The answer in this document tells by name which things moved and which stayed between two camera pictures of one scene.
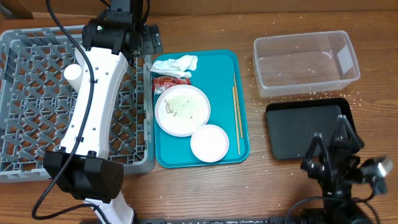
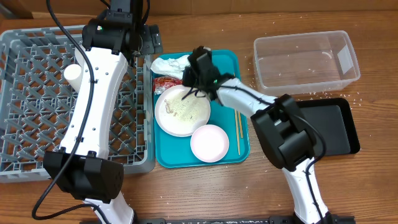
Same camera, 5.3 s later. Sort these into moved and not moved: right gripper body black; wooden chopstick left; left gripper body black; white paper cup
Moved: right gripper body black
Not moved: wooden chopstick left; white paper cup; left gripper body black
